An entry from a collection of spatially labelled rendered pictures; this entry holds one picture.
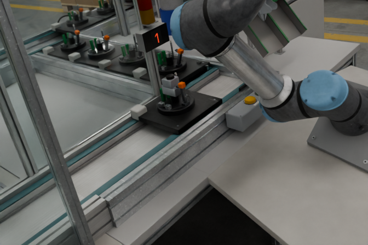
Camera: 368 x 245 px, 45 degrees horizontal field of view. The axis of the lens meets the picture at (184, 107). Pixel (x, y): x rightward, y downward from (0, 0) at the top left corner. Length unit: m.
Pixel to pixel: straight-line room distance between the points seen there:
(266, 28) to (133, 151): 0.82
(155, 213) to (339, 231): 0.51
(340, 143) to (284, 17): 0.79
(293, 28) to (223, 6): 1.05
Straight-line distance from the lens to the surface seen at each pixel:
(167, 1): 2.62
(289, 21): 2.08
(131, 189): 1.31
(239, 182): 1.39
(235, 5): 1.04
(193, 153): 1.47
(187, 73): 1.86
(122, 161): 1.49
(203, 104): 1.60
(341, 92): 1.28
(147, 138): 1.57
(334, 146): 1.48
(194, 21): 1.08
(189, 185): 1.41
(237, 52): 1.18
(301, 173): 1.41
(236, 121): 1.53
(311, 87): 1.30
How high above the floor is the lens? 1.73
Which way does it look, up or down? 28 degrees down
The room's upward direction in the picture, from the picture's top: 10 degrees counter-clockwise
